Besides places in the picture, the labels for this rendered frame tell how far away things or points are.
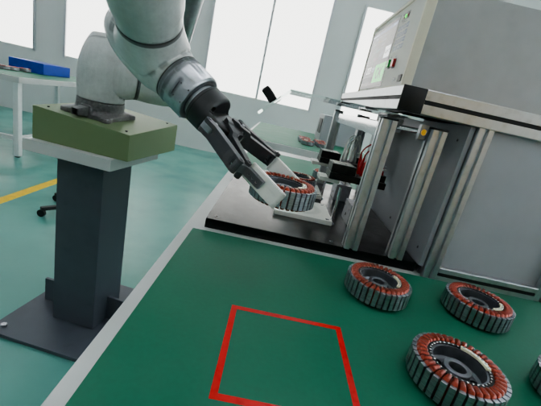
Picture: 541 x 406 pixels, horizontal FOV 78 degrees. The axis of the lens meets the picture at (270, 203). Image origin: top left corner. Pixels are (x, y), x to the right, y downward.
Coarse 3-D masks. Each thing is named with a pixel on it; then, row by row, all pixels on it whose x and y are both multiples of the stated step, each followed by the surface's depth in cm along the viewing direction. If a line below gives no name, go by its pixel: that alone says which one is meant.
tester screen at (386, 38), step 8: (392, 24) 89; (384, 32) 96; (392, 32) 87; (376, 40) 103; (384, 40) 94; (392, 40) 86; (376, 48) 101; (376, 56) 99; (368, 64) 107; (376, 64) 97
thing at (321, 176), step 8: (336, 160) 90; (328, 168) 90; (336, 168) 85; (344, 168) 85; (352, 168) 85; (320, 176) 86; (328, 176) 86; (336, 176) 85; (344, 176) 85; (352, 176) 85; (384, 184) 86
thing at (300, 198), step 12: (276, 180) 59; (288, 180) 59; (300, 180) 59; (252, 192) 54; (288, 192) 51; (300, 192) 52; (312, 192) 54; (288, 204) 51; (300, 204) 52; (312, 204) 55
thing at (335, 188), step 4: (340, 180) 116; (332, 184) 117; (336, 184) 112; (340, 184) 110; (344, 184) 111; (348, 184) 113; (332, 188) 116; (336, 188) 111; (344, 188) 111; (348, 188) 111; (332, 192) 115; (336, 192) 111; (344, 192) 111; (348, 192) 111; (332, 196) 113; (336, 196) 112; (344, 196) 112; (348, 196) 111; (340, 200) 112; (344, 200) 112
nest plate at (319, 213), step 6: (318, 204) 98; (276, 210) 84; (282, 210) 85; (312, 210) 90; (318, 210) 92; (324, 210) 93; (288, 216) 85; (294, 216) 85; (300, 216) 85; (306, 216) 85; (312, 216) 86; (318, 216) 87; (324, 216) 88; (318, 222) 85; (324, 222) 85; (330, 222) 85
